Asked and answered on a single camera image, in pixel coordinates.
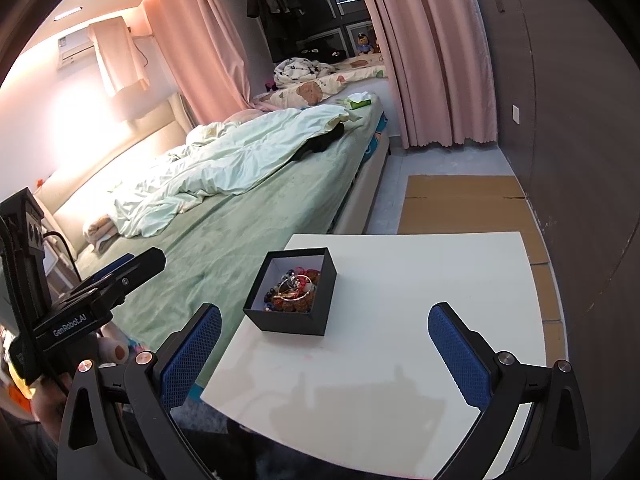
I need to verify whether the white black patterned blanket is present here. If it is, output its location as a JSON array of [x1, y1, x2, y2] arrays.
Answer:
[[273, 57, 333, 86]]

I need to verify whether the beige headboard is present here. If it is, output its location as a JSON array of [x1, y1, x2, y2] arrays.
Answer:
[[37, 92, 193, 256]]

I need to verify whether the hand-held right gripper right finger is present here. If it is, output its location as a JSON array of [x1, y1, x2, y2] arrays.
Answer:
[[427, 302, 593, 480]]

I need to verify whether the white air conditioner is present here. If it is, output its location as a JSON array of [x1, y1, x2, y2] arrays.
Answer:
[[56, 22, 133, 71]]

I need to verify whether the brown seed bead bracelet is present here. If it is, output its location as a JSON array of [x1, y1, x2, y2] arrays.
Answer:
[[272, 296, 317, 313]]

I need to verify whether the black garment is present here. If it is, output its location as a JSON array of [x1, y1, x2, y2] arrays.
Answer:
[[292, 122, 347, 162]]

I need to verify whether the person's left hand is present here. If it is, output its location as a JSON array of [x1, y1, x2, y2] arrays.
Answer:
[[30, 374, 72, 441]]

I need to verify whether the dark brown wardrobe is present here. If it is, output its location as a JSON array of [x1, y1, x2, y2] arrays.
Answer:
[[472, 0, 640, 411]]

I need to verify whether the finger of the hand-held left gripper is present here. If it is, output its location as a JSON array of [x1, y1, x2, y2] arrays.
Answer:
[[116, 247, 167, 297], [80, 254, 136, 286]]

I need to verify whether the wide pink curtain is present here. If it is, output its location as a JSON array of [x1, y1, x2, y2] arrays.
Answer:
[[350, 0, 499, 150]]

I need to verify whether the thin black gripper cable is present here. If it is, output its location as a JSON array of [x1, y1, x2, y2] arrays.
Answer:
[[42, 230, 83, 291]]

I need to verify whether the blue printed cloth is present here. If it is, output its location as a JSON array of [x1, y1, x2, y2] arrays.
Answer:
[[362, 110, 388, 158]]

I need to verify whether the pink plush toy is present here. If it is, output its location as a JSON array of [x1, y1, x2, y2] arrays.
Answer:
[[97, 322, 136, 363]]

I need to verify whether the black plush toy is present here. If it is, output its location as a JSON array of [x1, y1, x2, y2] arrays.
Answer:
[[297, 40, 348, 63]]

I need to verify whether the bed with green sheet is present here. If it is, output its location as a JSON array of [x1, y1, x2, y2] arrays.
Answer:
[[45, 92, 391, 411]]

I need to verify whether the light green quilt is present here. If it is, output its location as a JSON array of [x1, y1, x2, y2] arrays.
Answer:
[[107, 105, 351, 238]]

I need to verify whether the gathered pink curtain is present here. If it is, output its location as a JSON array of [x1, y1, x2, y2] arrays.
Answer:
[[142, 0, 256, 126]]

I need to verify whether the black jewelry box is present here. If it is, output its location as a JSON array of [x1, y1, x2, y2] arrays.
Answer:
[[242, 247, 337, 337]]

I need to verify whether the brown cardboard sheet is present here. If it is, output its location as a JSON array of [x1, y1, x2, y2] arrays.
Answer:
[[397, 175, 566, 356]]

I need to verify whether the pile of mixed bead bracelets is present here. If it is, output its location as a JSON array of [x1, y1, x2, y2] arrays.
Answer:
[[260, 265, 321, 313]]

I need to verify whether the printed pillow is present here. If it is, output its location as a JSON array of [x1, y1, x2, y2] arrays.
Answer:
[[82, 214, 121, 252]]

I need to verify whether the cream bear print blanket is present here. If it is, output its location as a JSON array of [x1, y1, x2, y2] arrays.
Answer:
[[255, 55, 388, 107]]

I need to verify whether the cream cloth cover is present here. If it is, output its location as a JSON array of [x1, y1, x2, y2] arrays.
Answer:
[[87, 16, 151, 97]]

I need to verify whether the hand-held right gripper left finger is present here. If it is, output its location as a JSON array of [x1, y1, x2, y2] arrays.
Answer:
[[54, 303, 223, 480]]

